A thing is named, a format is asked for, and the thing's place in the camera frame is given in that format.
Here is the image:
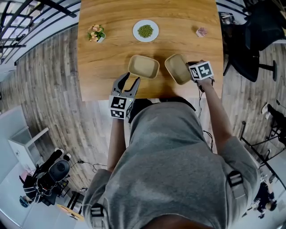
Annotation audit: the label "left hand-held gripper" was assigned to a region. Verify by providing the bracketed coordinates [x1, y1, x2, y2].
[108, 72, 141, 121]

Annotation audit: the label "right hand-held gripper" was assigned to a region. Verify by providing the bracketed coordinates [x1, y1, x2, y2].
[185, 59, 215, 93]

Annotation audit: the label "person's left forearm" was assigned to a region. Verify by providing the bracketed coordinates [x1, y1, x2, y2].
[106, 118, 127, 173]

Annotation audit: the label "person's right forearm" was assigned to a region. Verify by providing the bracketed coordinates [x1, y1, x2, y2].
[197, 78, 235, 156]

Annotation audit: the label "person's black trousers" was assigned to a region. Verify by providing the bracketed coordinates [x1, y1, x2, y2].
[128, 96, 197, 123]

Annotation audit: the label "pink succulent in white pot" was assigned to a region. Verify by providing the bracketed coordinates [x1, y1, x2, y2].
[195, 27, 208, 38]

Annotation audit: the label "white plate of green beans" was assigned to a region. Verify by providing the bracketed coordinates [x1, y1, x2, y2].
[132, 19, 160, 43]

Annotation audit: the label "orange flowers in white pot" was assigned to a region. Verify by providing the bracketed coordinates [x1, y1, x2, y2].
[87, 24, 106, 43]

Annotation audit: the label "black office chair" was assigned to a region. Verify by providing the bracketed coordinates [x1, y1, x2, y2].
[220, 0, 286, 83]

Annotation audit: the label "person's grey shirt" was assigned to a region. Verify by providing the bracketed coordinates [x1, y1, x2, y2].
[82, 102, 261, 229]

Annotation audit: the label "white display stand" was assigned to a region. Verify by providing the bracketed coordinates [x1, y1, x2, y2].
[8, 126, 50, 163]

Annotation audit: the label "round wooden stool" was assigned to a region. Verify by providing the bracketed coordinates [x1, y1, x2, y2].
[55, 203, 86, 222]

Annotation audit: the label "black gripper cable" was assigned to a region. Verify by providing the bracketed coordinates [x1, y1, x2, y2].
[197, 88, 215, 154]

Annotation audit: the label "black metal desk frame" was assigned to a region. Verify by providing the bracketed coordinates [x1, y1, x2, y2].
[240, 120, 286, 183]

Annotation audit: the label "grey backpack strap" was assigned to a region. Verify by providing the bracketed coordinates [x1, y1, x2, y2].
[89, 202, 106, 229]
[226, 170, 247, 200]

